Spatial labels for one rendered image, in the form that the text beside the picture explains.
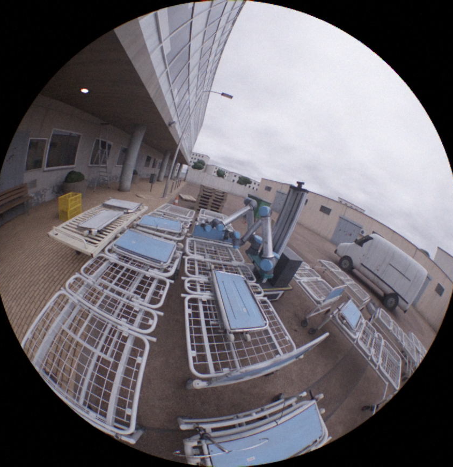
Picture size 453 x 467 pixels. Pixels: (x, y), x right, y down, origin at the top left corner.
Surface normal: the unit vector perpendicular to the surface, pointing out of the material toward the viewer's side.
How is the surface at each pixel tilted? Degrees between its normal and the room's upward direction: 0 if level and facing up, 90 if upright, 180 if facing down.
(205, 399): 0
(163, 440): 0
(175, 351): 0
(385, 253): 88
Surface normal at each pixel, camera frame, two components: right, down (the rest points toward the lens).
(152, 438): 0.32, -0.89
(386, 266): -0.88, -0.18
